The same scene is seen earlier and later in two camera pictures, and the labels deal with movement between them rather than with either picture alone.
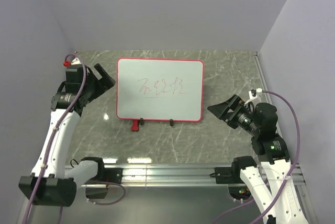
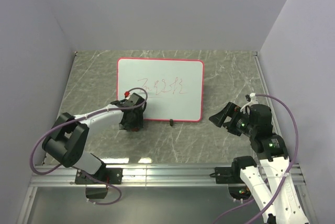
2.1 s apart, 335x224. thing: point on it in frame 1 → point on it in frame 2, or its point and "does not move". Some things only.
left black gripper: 106,81 → 138,123
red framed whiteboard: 160,89 does not move
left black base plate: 113,175 does not move
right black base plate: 231,175 does not move
